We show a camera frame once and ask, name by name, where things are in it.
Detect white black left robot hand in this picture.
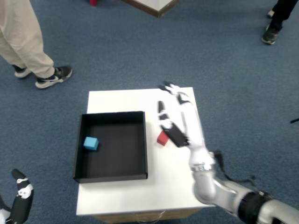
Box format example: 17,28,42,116
0,169,35,224

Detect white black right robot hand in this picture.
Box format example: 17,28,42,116
157,81,215,171

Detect blue cube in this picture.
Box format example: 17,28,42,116
83,137,99,151

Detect red cube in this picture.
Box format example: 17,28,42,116
157,131,169,146

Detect black open box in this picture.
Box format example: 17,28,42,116
73,111,149,183

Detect white topped wooden table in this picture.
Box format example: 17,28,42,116
76,87,211,221

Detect black shoe with light sole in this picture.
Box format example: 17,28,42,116
261,24,282,45

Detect black white sneaker with swoosh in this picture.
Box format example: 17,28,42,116
35,66,73,89

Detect white board with wooden edge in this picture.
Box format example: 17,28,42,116
121,0,180,18

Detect black trouser leg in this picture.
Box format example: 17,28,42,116
271,0,297,30

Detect beige trousers of person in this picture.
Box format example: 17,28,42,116
0,0,56,79

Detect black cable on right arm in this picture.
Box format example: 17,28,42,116
214,151,276,199

